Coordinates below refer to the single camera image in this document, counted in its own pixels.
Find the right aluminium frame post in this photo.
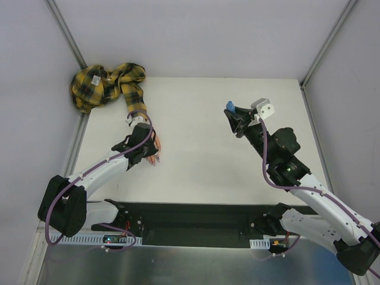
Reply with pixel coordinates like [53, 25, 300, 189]
[299, 0, 360, 90]

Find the right white cable duct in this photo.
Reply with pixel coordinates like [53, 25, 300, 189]
[249, 237, 289, 250]

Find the aluminium frame post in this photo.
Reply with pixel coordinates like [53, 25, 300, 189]
[45, 0, 87, 69]
[299, 0, 360, 90]

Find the white cable duct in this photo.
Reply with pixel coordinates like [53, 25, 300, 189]
[249, 237, 289, 250]
[59, 233, 142, 246]

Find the purple cable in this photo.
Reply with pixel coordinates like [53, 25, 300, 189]
[45, 110, 155, 246]
[259, 116, 380, 278]

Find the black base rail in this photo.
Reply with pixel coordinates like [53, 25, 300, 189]
[111, 202, 291, 248]

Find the blue nail polish bottle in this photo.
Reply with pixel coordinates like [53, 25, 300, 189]
[226, 101, 236, 113]

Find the mannequin hand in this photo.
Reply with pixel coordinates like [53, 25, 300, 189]
[145, 131, 162, 166]

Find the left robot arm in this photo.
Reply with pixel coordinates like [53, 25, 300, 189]
[37, 123, 158, 238]

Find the yellow plaid shirt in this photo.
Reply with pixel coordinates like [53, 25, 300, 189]
[69, 63, 147, 118]

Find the left aluminium frame post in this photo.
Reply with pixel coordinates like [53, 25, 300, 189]
[45, 0, 87, 69]

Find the left white cable duct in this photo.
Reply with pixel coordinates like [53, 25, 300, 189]
[59, 233, 142, 246]

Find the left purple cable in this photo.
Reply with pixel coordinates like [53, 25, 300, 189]
[45, 110, 155, 246]

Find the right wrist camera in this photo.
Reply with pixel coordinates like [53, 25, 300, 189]
[251, 98, 275, 121]

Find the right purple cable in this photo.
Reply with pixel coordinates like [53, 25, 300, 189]
[259, 116, 380, 278]

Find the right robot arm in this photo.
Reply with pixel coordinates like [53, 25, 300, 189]
[224, 100, 379, 276]

